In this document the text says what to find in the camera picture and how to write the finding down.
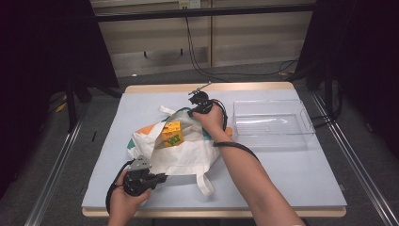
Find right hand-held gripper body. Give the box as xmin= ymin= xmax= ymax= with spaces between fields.
xmin=187 ymin=82 xmax=215 ymax=115

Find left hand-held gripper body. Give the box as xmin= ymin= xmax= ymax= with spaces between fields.
xmin=122 ymin=154 xmax=161 ymax=198

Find white orange green tote bag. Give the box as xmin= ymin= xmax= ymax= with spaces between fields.
xmin=126 ymin=105 xmax=234 ymax=198

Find person's right hand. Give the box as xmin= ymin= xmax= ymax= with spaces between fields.
xmin=191 ymin=105 xmax=228 ymax=141

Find person's left hand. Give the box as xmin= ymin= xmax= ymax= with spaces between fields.
xmin=107 ymin=169 xmax=152 ymax=219

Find yellow carton box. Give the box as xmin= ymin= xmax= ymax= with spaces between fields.
xmin=161 ymin=121 xmax=185 ymax=148

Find clear plastic container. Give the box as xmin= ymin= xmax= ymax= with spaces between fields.
xmin=231 ymin=99 xmax=316 ymax=149

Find black horizontal bar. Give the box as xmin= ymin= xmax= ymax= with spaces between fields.
xmin=93 ymin=3 xmax=316 ymax=23

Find black metal stand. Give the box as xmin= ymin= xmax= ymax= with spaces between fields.
xmin=64 ymin=78 xmax=123 ymax=133
xmin=323 ymin=62 xmax=343 ymax=128

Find light blue table mat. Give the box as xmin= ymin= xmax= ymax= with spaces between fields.
xmin=82 ymin=89 xmax=348 ymax=210

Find black curtain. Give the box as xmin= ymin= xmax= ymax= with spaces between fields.
xmin=0 ymin=0 xmax=120 ymax=199
xmin=295 ymin=0 xmax=399 ymax=158

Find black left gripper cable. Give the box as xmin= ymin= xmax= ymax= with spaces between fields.
xmin=105 ymin=159 xmax=136 ymax=215

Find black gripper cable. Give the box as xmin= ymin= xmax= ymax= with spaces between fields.
xmin=105 ymin=159 xmax=136 ymax=215
xmin=210 ymin=98 xmax=262 ymax=163

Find black floor cable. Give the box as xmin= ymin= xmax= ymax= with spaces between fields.
xmin=184 ymin=17 xmax=299 ymax=83

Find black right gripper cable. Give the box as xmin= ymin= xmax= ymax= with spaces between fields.
xmin=210 ymin=98 xmax=262 ymax=163

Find metal floor rail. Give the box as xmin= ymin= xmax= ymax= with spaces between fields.
xmin=310 ymin=90 xmax=399 ymax=226
xmin=24 ymin=103 xmax=90 ymax=226

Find white wall socket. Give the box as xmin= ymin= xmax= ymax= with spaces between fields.
xmin=178 ymin=0 xmax=201 ymax=9

